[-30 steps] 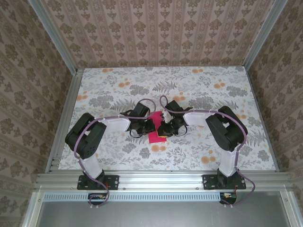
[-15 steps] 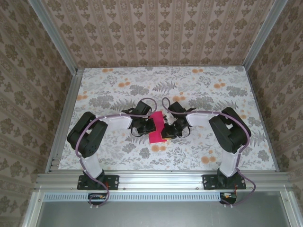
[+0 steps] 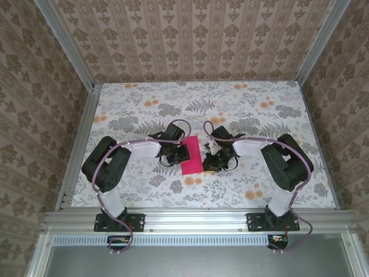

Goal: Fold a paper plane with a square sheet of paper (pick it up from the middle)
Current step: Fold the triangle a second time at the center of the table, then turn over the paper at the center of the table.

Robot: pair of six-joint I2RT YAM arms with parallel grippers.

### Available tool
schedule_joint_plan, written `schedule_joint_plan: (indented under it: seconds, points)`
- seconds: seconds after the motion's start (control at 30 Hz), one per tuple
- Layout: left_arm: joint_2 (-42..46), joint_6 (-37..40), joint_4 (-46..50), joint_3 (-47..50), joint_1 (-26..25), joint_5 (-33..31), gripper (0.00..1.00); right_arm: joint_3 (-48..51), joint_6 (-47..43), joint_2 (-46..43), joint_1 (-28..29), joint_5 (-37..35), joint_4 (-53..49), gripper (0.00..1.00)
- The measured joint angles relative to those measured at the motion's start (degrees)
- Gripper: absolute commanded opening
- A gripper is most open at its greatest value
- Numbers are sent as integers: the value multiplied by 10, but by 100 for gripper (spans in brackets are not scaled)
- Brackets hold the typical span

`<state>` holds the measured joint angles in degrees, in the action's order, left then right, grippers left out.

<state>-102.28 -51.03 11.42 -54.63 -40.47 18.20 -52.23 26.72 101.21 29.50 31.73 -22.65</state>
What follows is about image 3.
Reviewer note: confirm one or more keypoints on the pink paper sheet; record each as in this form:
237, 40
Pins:
192, 158

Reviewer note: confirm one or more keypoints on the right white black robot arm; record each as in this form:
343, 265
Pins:
285, 167

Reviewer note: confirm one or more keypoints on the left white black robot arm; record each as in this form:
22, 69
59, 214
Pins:
106, 167

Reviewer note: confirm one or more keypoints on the floral table cover sheet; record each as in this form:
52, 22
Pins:
230, 95

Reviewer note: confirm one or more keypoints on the grey metal panel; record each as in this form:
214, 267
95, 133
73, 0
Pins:
201, 262

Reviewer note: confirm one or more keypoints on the aluminium cross rail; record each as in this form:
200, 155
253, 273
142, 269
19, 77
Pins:
196, 219

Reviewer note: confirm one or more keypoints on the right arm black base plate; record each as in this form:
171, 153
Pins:
255, 222

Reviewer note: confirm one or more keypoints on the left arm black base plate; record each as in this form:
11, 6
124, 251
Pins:
138, 222

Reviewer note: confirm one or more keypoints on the left aluminium side rail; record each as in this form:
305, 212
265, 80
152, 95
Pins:
85, 121

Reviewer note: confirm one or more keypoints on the aluminium side rail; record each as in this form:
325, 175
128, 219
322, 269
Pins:
85, 121
320, 144

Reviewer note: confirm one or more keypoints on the right aluminium side rail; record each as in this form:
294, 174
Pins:
320, 144

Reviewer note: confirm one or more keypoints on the right aluminium corner post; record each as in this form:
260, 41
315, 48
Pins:
320, 43

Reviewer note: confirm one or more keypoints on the aluminium corner post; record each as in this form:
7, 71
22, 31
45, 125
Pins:
320, 43
66, 46

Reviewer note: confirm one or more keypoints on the left aluminium corner post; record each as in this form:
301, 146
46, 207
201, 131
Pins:
66, 46

